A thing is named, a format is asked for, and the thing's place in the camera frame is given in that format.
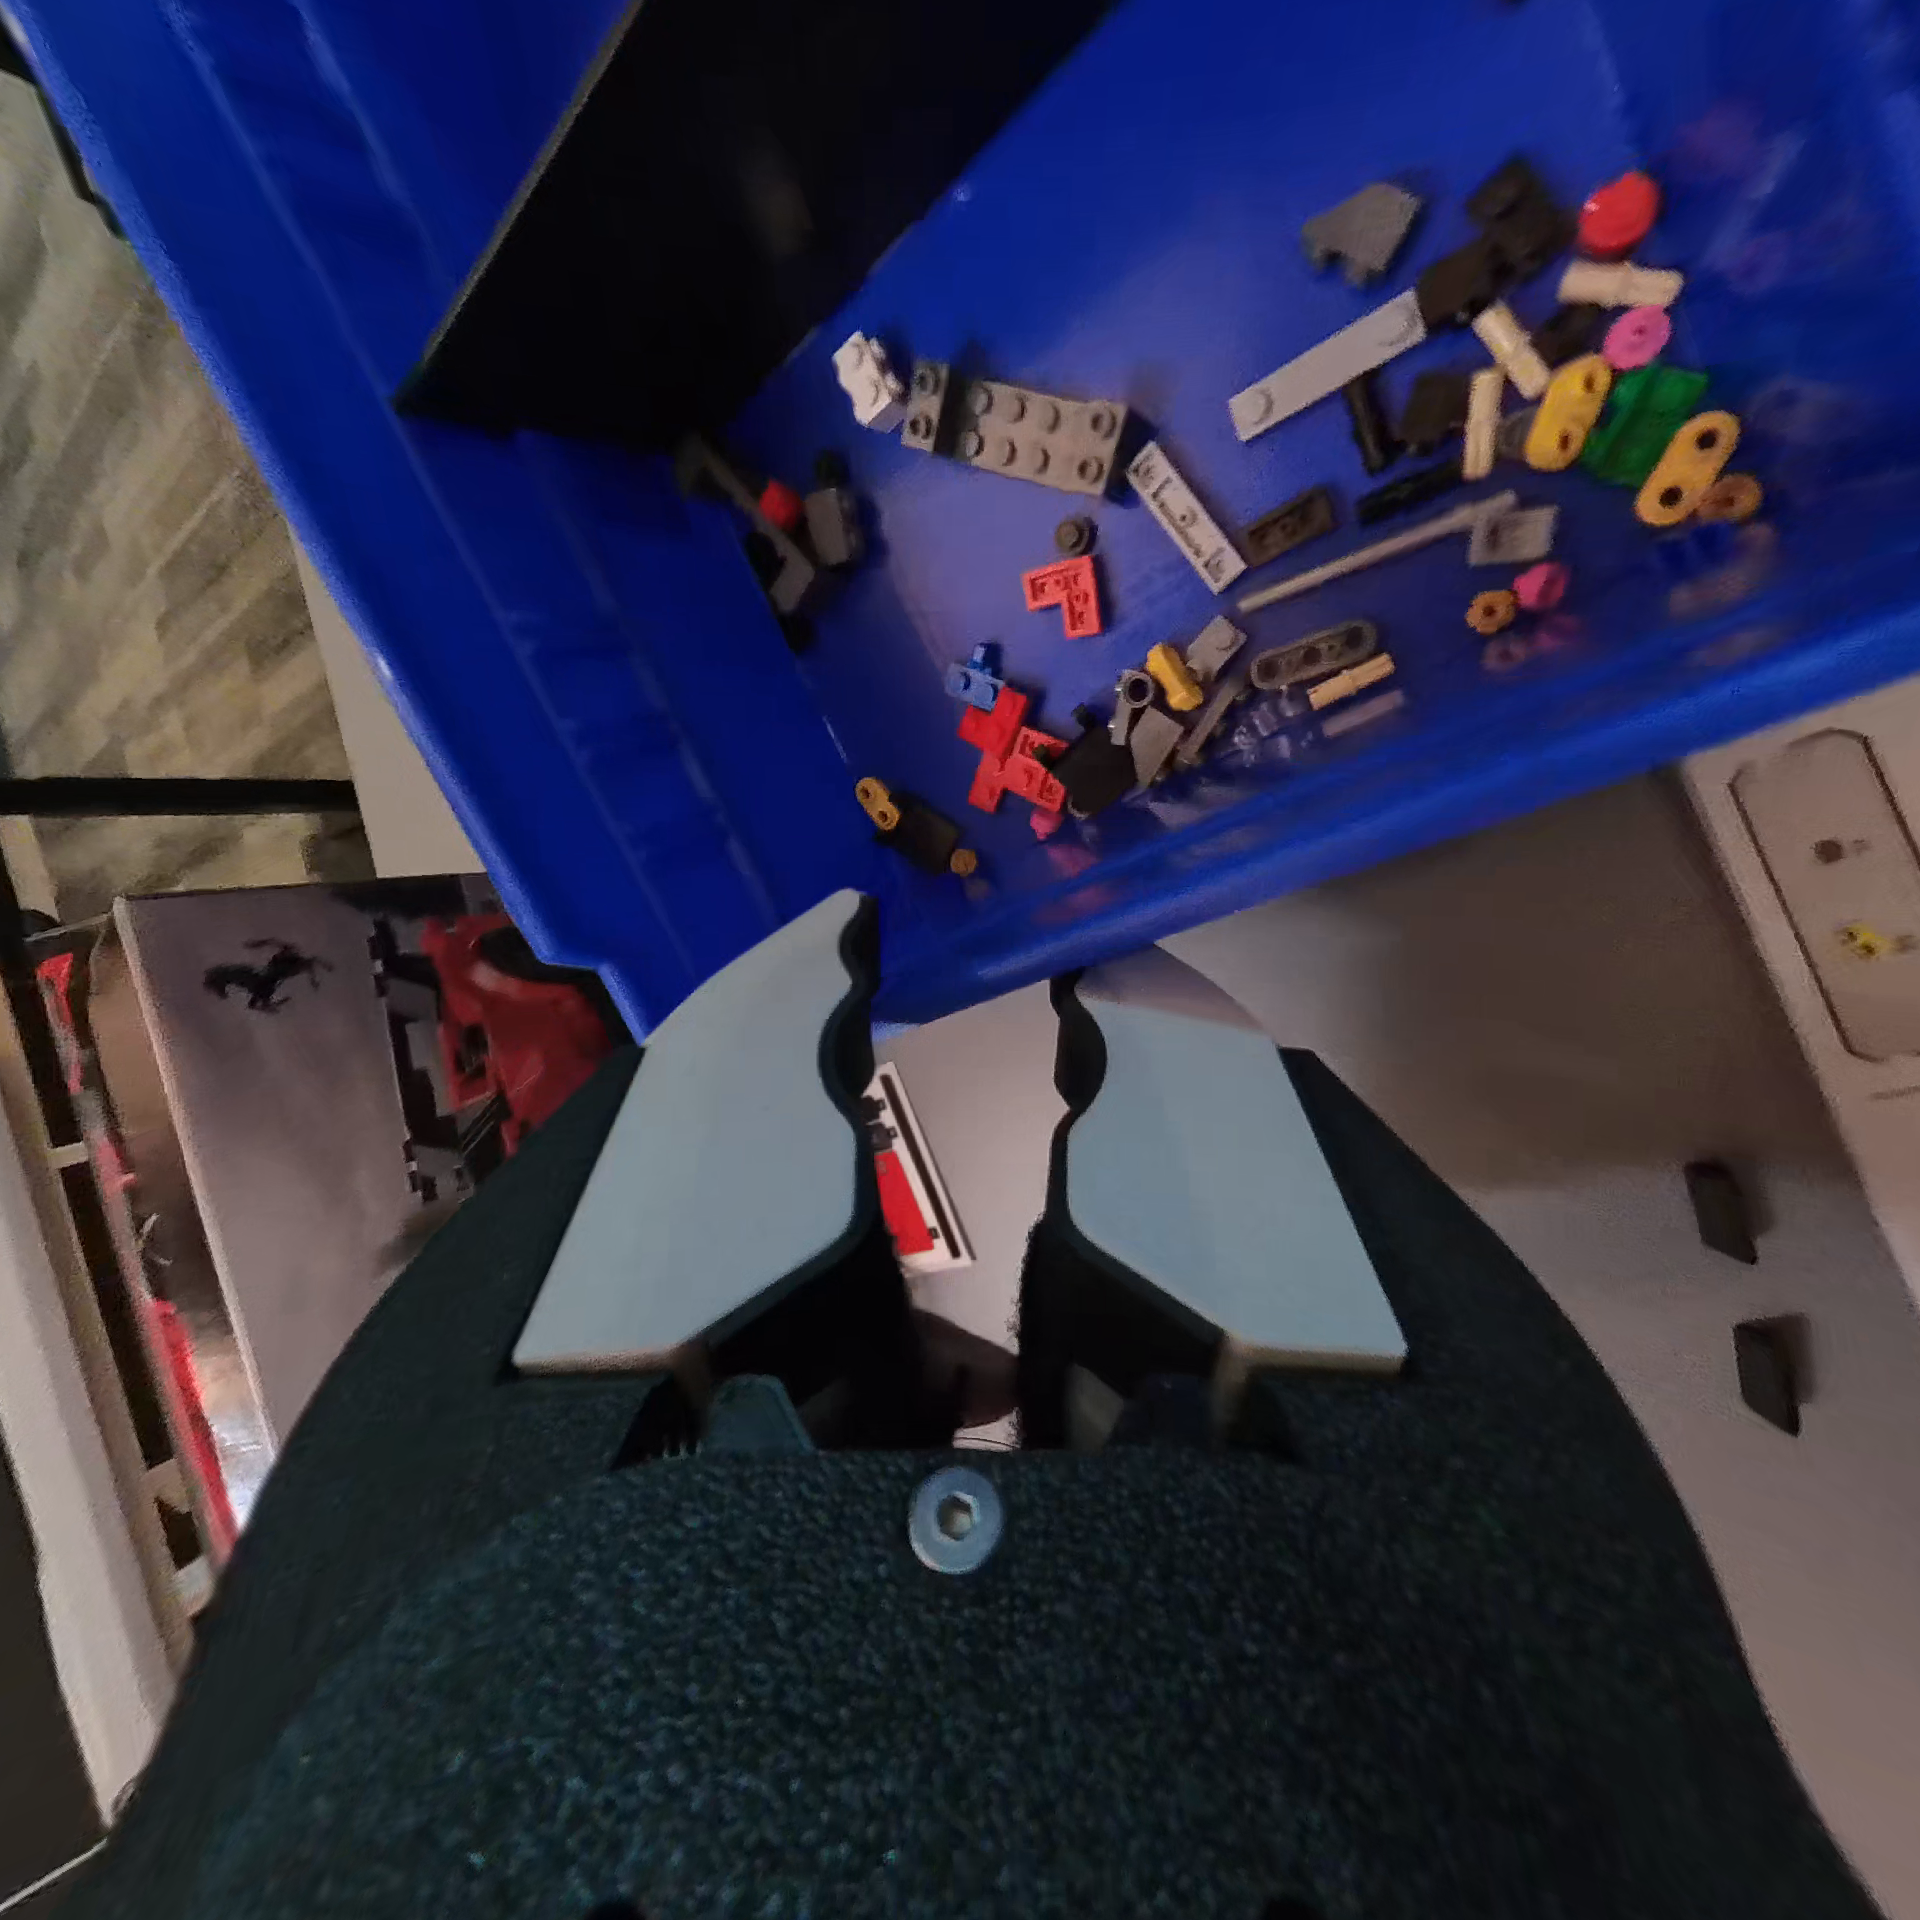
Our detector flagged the black toy brick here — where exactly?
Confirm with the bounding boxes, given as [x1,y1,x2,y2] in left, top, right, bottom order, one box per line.
[1682,1158,1760,1264]
[1735,1317,1810,1434]

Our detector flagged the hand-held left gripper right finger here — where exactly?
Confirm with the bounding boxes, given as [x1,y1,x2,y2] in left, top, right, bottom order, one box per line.
[1049,950,1413,1453]

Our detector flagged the blue plastic bin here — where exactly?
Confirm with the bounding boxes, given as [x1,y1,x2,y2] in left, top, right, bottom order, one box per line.
[0,0,1920,1041]

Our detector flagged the sticker sheet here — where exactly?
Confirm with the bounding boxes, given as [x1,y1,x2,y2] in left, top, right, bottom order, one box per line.
[856,1058,976,1270]

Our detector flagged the toy set box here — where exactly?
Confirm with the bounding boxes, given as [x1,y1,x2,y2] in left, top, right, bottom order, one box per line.
[28,874,632,1577]

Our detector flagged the black divider plate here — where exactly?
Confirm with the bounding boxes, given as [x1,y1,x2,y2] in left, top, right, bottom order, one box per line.
[396,0,1119,446]

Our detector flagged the heap of toy bricks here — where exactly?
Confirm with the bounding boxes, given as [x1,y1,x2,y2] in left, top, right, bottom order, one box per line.
[671,154,1769,880]

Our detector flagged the instruction booklet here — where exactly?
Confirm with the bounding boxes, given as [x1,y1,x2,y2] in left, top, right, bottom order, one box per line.
[1678,678,1920,1232]

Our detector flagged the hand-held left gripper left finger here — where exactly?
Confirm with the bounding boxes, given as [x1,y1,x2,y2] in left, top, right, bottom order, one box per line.
[512,886,884,1453]

